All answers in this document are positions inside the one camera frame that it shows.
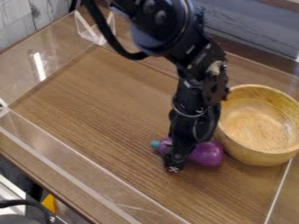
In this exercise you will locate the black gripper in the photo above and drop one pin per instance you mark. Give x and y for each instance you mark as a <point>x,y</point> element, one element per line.
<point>189,130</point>

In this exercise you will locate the purple toy eggplant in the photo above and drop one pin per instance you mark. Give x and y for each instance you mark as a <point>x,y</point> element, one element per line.
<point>207,154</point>

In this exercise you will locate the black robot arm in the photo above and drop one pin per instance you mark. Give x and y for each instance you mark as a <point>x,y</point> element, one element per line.
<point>167,29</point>

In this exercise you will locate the brown wooden bowl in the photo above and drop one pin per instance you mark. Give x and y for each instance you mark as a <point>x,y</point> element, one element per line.
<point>260,125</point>

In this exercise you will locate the yellow label on device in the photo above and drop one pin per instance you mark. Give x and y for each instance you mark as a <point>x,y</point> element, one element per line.
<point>49,202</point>

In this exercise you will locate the clear acrylic tray wall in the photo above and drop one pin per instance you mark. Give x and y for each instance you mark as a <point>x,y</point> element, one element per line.
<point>89,188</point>

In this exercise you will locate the clear acrylic corner bracket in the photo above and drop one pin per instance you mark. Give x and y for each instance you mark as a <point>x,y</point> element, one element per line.
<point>87,31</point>

